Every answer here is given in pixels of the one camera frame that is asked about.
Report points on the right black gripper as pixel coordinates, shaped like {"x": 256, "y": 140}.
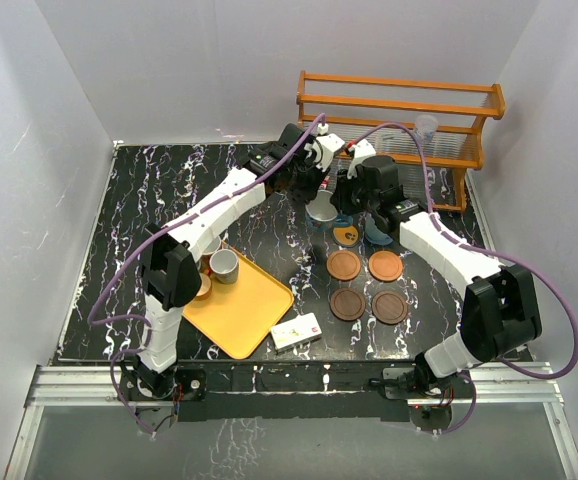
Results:
{"x": 340, "y": 197}

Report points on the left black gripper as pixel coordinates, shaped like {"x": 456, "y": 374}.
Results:
{"x": 305, "y": 196}

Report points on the blue mug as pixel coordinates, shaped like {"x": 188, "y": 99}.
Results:
{"x": 322, "y": 215}

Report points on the orange silicone coaster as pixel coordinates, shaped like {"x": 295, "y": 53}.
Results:
{"x": 347, "y": 236}

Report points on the blue silicone coaster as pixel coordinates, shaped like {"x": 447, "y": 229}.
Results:
{"x": 373, "y": 234}

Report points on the light wooden coaster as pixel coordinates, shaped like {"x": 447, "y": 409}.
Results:
{"x": 385, "y": 266}
{"x": 343, "y": 265}

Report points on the brown white cup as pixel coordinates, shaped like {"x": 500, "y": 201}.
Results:
{"x": 212, "y": 248}

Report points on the dark wooden coaster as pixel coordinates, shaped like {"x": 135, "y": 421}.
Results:
{"x": 389, "y": 308}
{"x": 347, "y": 304}

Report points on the white yellow box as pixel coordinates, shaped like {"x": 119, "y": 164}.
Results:
{"x": 288, "y": 334}

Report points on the yellow tray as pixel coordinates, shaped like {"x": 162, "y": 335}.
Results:
{"x": 238, "y": 317}

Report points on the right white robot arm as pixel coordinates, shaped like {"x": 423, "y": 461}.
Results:
{"x": 500, "y": 309}

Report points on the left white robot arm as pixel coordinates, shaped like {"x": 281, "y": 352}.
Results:
{"x": 170, "y": 264}

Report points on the clear plastic cup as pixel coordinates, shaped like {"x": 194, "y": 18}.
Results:
{"x": 425, "y": 127}

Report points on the white grey cup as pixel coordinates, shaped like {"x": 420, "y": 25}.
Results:
{"x": 224, "y": 264}

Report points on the small orange cup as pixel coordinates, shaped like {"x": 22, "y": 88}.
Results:
{"x": 205, "y": 287}

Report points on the orange wooden shelf rack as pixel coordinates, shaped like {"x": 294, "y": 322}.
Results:
{"x": 355, "y": 105}

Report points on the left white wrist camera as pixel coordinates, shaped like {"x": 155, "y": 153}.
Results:
{"x": 326, "y": 147}

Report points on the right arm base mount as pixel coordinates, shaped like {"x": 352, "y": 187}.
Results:
{"x": 420, "y": 381}

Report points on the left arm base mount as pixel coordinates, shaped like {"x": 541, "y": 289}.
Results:
{"x": 178, "y": 385}

